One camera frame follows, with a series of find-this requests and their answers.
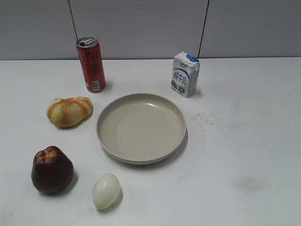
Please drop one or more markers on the dark red apple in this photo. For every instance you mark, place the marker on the dark red apple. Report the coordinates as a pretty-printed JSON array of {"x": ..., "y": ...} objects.
[{"x": 52, "y": 170}]

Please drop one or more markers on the beige round plate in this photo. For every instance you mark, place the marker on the beige round plate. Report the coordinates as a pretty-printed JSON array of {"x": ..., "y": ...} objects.
[{"x": 141, "y": 129}]

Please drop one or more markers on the white blue milk carton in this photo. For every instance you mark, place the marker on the white blue milk carton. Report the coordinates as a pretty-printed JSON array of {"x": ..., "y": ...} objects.
[{"x": 185, "y": 74}]

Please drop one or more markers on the orange striped bread bun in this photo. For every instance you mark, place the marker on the orange striped bread bun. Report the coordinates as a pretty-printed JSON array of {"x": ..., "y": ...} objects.
[{"x": 68, "y": 112}]

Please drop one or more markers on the white egg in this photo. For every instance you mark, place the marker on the white egg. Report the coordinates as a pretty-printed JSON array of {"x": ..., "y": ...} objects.
[{"x": 105, "y": 191}]

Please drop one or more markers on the red soda can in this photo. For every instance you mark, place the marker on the red soda can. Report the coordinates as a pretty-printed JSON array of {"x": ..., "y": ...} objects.
[{"x": 89, "y": 52}]

